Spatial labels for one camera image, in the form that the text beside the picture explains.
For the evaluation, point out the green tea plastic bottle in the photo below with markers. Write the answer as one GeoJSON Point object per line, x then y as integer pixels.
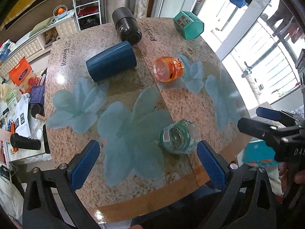
{"type": "Point", "coordinates": [181, 137]}

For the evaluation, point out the black cylindrical thermos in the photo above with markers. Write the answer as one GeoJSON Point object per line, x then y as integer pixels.
{"type": "Point", "coordinates": [126, 25]}

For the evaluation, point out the right human hand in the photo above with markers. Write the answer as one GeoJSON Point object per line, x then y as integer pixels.
{"type": "Point", "coordinates": [288, 176]}

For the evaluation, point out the bowl of oranges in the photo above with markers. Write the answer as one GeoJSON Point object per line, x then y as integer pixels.
{"type": "Point", "coordinates": [60, 11]}

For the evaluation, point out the white metal shelf rack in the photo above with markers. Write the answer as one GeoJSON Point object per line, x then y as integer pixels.
{"type": "Point", "coordinates": [87, 13]}

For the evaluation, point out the orange tissue box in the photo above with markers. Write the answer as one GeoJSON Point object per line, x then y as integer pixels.
{"type": "Point", "coordinates": [22, 73]}

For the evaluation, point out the white tv cabinet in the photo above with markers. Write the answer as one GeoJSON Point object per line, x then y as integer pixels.
{"type": "Point", "coordinates": [33, 46]}

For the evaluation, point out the orange plastic jar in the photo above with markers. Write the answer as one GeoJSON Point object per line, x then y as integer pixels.
{"type": "Point", "coordinates": [167, 69]}

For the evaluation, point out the dark blue box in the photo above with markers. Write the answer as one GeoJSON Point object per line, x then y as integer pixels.
{"type": "Point", "coordinates": [37, 95]}

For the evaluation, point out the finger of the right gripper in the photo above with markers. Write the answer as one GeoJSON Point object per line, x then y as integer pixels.
{"type": "Point", "coordinates": [275, 115]}
{"type": "Point", "coordinates": [256, 129]}

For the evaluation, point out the green cushion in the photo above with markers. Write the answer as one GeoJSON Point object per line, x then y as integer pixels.
{"type": "Point", "coordinates": [47, 23]}

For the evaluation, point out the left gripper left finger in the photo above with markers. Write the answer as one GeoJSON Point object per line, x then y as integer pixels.
{"type": "Point", "coordinates": [72, 178]}

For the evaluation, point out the teal hexagonal tin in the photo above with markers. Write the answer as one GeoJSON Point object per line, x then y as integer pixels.
{"type": "Point", "coordinates": [188, 25]}

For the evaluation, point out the black bottle on side table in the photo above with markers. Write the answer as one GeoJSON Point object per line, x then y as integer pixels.
{"type": "Point", "coordinates": [20, 142]}

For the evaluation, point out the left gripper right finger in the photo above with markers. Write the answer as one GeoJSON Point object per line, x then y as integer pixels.
{"type": "Point", "coordinates": [224, 178]}

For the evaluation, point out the dark blue cup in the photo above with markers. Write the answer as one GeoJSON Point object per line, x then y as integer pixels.
{"type": "Point", "coordinates": [111, 61]}

